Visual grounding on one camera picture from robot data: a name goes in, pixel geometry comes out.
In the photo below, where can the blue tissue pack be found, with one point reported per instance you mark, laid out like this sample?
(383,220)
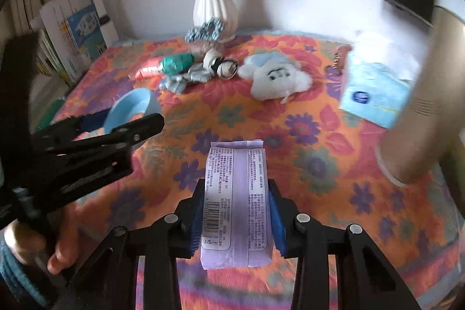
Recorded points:
(370,95)

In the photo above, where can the person's left forearm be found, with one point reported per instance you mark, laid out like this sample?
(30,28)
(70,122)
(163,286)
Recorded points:
(14,281)

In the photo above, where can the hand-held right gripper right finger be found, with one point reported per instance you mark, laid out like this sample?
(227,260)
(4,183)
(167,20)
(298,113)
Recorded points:
(278,226)

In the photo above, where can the purple packet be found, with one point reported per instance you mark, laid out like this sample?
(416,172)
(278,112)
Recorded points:
(236,204)

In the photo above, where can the brown fuzzy plush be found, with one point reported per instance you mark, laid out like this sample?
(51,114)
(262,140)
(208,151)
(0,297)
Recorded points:
(201,47)

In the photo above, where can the checkered cloth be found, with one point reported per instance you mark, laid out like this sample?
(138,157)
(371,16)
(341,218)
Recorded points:
(178,83)

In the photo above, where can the white plush toy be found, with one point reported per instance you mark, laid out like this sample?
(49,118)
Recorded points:
(269,77)

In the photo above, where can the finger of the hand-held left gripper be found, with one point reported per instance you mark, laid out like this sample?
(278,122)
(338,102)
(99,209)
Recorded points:
(90,123)
(145,128)

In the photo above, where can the gold cylinder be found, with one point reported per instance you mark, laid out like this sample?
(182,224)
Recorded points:
(421,95)

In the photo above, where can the person's left hand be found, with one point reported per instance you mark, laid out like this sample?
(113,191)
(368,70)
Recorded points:
(61,244)

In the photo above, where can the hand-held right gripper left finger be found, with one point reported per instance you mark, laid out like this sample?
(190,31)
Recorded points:
(196,223)

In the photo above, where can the blue bowl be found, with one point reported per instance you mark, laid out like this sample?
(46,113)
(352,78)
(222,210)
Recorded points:
(127,110)

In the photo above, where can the brown key pouch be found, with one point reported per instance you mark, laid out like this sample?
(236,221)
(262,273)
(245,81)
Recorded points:
(341,54)

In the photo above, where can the green and pink tube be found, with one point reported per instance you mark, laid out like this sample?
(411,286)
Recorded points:
(174,63)

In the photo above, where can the row of books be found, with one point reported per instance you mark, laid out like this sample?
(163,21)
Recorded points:
(29,1)

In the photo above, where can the blue checkered scrunchie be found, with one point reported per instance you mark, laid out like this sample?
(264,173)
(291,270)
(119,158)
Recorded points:
(212,27)

